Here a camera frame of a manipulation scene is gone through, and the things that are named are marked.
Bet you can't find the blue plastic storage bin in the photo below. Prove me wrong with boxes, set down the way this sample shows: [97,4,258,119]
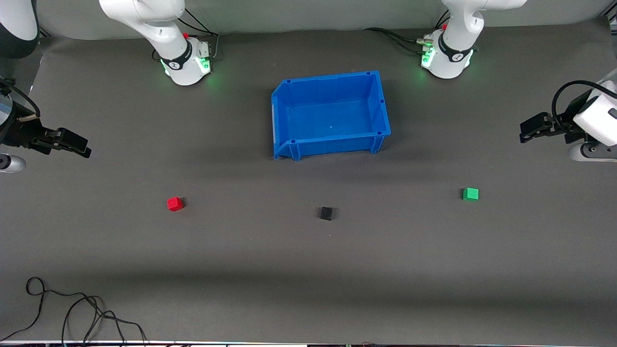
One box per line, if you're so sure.
[271,70,391,161]

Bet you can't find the dark grey table mat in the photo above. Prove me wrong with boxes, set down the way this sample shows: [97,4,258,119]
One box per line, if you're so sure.
[0,22,617,344]

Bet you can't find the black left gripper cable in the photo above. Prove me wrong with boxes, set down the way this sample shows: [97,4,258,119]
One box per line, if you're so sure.
[551,80,617,127]

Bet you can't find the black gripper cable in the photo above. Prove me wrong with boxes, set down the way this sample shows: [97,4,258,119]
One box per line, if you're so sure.
[551,80,617,127]
[0,77,42,119]

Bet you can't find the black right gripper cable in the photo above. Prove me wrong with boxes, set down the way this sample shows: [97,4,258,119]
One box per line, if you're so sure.
[0,77,42,119]

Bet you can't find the loose black cable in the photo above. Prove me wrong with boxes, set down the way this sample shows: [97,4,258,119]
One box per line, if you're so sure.
[0,277,148,345]

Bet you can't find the black left arm base cables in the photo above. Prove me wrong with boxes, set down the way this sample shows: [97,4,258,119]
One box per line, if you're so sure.
[364,10,451,54]

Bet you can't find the black arm base cables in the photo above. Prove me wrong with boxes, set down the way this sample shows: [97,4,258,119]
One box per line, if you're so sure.
[364,10,451,54]
[176,10,220,61]

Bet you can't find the black right arm base cables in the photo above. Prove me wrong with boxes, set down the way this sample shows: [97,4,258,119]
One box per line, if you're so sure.
[176,10,220,61]

